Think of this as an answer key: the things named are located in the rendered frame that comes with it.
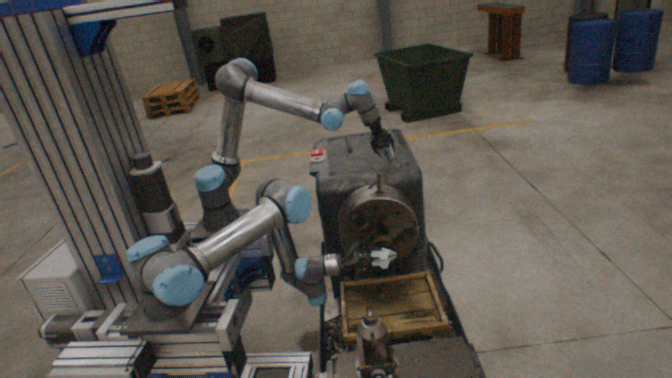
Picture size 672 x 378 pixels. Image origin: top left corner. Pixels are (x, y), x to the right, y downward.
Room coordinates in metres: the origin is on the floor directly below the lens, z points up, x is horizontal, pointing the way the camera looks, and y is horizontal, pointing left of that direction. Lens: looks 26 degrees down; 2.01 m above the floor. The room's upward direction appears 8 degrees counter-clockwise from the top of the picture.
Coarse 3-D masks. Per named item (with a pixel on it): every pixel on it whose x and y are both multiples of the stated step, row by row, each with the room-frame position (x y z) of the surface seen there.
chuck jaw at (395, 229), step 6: (408, 222) 1.45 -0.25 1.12; (414, 222) 1.45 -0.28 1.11; (390, 228) 1.44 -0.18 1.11; (396, 228) 1.43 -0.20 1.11; (402, 228) 1.42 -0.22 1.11; (408, 228) 1.41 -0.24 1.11; (414, 228) 1.41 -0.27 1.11; (390, 234) 1.40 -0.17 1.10; (396, 234) 1.39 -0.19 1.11; (402, 234) 1.39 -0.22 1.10; (408, 234) 1.41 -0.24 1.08; (414, 234) 1.41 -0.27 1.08; (396, 240) 1.37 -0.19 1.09; (402, 240) 1.39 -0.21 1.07
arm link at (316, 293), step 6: (300, 282) 1.32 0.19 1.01; (300, 288) 1.31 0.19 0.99; (306, 288) 1.28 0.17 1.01; (312, 288) 1.26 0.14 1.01; (318, 288) 1.26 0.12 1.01; (324, 288) 1.28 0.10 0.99; (306, 294) 1.28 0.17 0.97; (312, 294) 1.26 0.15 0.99; (318, 294) 1.26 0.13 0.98; (324, 294) 1.27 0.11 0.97; (312, 300) 1.26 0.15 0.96; (318, 300) 1.26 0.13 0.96; (324, 300) 1.27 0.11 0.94
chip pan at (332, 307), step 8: (432, 272) 1.85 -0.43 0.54; (328, 280) 1.91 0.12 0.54; (432, 280) 1.79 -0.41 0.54; (328, 288) 1.85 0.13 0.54; (440, 288) 1.72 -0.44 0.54; (328, 296) 1.78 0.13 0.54; (440, 296) 1.66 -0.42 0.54; (328, 304) 1.72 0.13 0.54; (336, 304) 1.71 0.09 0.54; (440, 304) 1.60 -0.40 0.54; (328, 312) 1.66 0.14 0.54; (336, 312) 1.65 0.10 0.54; (328, 320) 1.61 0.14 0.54; (456, 328) 1.44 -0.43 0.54
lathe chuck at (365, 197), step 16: (368, 192) 1.51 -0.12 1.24; (384, 192) 1.50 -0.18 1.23; (368, 208) 1.46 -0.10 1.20; (384, 208) 1.45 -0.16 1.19; (400, 208) 1.45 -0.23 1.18; (352, 224) 1.46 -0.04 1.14; (352, 240) 1.46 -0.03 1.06; (368, 240) 1.46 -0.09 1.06; (416, 240) 1.45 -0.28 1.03; (400, 256) 1.45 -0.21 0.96
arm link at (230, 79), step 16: (224, 80) 1.54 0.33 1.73; (240, 80) 1.53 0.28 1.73; (240, 96) 1.51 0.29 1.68; (256, 96) 1.51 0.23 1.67; (272, 96) 1.51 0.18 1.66; (288, 96) 1.51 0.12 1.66; (288, 112) 1.50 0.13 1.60; (304, 112) 1.48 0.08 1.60; (320, 112) 1.48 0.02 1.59; (336, 112) 1.45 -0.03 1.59; (336, 128) 1.45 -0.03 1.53
